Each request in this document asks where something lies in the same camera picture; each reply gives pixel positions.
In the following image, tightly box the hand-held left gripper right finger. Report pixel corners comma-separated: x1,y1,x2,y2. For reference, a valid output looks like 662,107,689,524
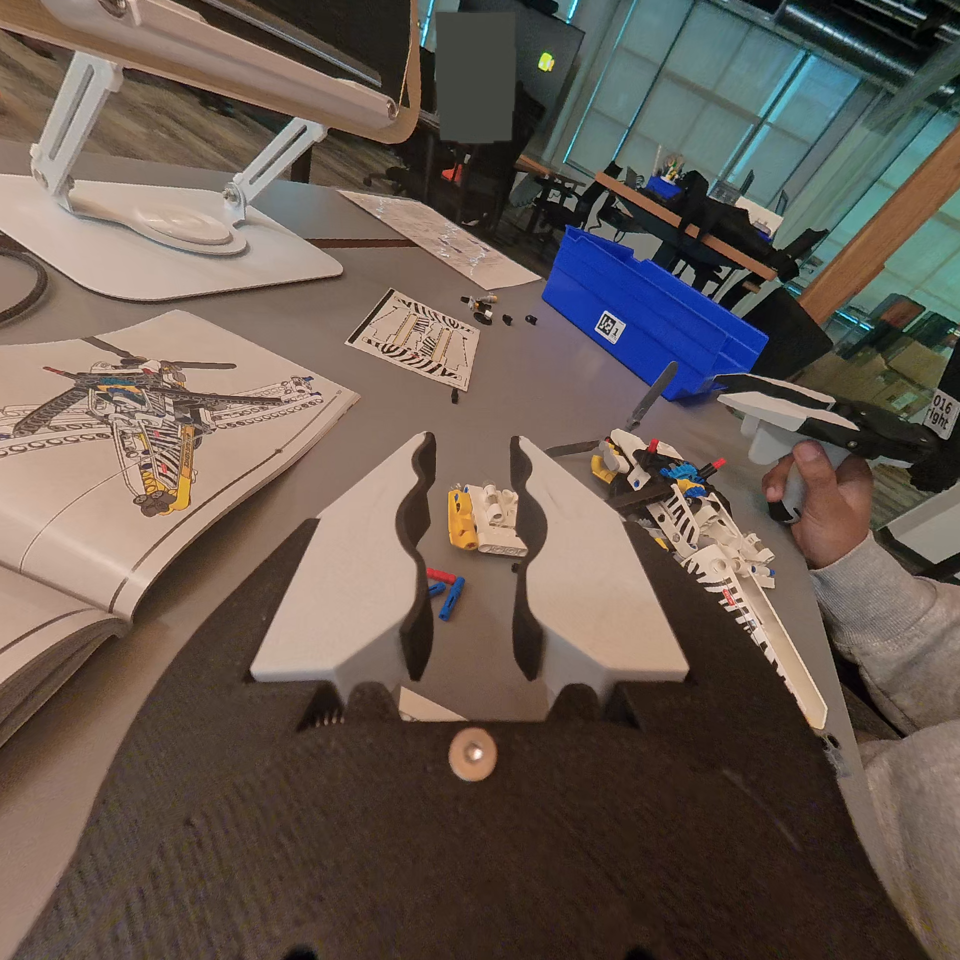
510,435,691,714

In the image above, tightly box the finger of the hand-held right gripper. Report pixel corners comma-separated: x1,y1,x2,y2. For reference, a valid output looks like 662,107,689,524
715,394,861,436
729,373,837,415

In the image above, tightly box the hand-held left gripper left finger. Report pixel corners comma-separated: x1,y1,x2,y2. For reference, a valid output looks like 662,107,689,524
249,431,438,710

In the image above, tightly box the zebra striped lego helicopter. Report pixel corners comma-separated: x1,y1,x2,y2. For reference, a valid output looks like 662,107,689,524
546,362,832,732

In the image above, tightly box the white lego beam assembly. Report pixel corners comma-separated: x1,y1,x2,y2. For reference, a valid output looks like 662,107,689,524
447,482,532,561

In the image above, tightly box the person's right forearm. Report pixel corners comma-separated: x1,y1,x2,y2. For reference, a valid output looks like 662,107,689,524
810,531,960,740

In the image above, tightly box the lego instruction booklet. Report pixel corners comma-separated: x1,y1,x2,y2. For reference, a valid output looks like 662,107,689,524
0,309,362,748

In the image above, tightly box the person's right hand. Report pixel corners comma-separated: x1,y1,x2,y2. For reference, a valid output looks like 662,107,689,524
762,441,876,571

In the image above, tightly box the blue plastic bin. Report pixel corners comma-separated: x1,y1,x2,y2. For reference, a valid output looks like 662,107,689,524
541,225,771,403

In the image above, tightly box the black backpack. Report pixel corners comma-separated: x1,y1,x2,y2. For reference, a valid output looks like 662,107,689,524
678,170,752,242

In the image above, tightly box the cluttered wooden desk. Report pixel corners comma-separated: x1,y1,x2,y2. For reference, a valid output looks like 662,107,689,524
596,171,782,283

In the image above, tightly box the zebra sticker sheet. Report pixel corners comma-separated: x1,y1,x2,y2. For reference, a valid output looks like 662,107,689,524
345,288,483,393

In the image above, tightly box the clear plastic bag sheet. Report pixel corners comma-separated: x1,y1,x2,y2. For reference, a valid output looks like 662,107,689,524
337,189,546,293

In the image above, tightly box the white screen stand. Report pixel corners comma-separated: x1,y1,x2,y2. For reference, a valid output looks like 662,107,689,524
0,0,399,303

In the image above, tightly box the black background monitor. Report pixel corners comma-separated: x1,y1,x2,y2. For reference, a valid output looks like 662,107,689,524
514,11,587,125

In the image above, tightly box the wooden post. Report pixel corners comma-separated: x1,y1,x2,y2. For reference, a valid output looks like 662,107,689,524
798,126,960,325

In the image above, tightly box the black cable with strap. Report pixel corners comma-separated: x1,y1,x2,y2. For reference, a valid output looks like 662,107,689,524
0,247,51,328

